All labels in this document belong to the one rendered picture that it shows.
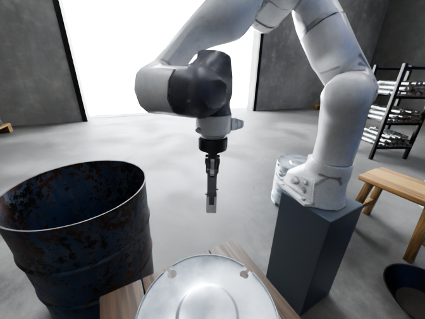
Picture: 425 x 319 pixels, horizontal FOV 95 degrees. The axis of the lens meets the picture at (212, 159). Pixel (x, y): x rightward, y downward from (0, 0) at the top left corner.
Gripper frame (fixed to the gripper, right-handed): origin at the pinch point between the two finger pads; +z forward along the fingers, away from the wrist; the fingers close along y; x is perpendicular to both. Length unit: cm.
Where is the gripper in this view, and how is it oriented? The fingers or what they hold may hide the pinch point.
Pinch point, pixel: (211, 201)
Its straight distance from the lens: 58.5
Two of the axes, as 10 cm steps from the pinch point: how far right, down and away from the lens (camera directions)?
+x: 10.0, 0.3, 0.0
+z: -0.2, 9.2, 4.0
